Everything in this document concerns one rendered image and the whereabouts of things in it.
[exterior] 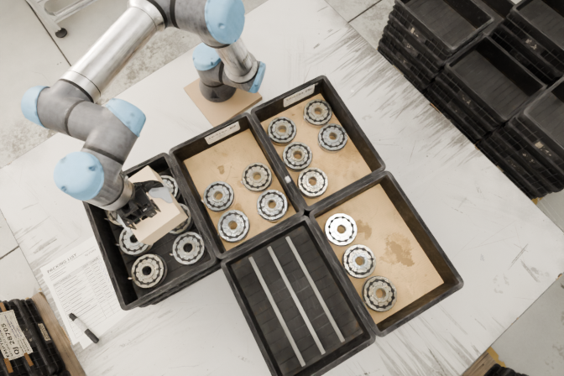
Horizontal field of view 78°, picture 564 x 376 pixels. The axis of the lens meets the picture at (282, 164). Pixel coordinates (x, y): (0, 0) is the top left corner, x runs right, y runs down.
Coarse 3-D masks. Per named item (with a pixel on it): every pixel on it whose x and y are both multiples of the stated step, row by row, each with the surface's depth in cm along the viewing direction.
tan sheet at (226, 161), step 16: (224, 144) 125; (240, 144) 125; (256, 144) 125; (192, 160) 124; (208, 160) 124; (224, 160) 124; (240, 160) 123; (256, 160) 123; (192, 176) 122; (208, 176) 122; (224, 176) 122; (240, 176) 122; (256, 176) 122; (240, 192) 120; (208, 208) 118; (240, 208) 118; (256, 208) 118; (288, 208) 118; (256, 224) 116; (272, 224) 116; (224, 240) 115
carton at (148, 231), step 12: (144, 168) 93; (132, 180) 92; (144, 180) 92; (168, 204) 89; (156, 216) 89; (168, 216) 88; (180, 216) 91; (144, 228) 88; (156, 228) 88; (168, 228) 92; (144, 240) 88; (156, 240) 94
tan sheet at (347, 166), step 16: (320, 96) 131; (288, 112) 129; (320, 112) 129; (304, 128) 127; (320, 128) 127; (352, 144) 125; (320, 160) 123; (336, 160) 123; (352, 160) 123; (336, 176) 121; (352, 176) 121
